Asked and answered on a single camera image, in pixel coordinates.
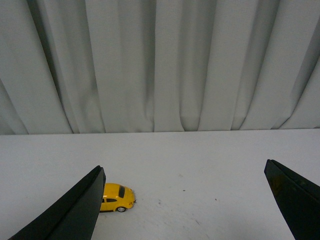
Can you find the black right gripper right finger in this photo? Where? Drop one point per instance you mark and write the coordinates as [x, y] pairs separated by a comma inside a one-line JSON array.
[[297, 198]]

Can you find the yellow beetle toy car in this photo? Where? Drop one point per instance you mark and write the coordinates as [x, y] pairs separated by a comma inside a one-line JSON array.
[[117, 198]]

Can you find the white pleated curtain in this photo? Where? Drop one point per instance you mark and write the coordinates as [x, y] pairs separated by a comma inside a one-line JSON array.
[[128, 66]]

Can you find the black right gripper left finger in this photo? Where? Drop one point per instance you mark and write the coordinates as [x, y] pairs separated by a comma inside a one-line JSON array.
[[71, 217]]

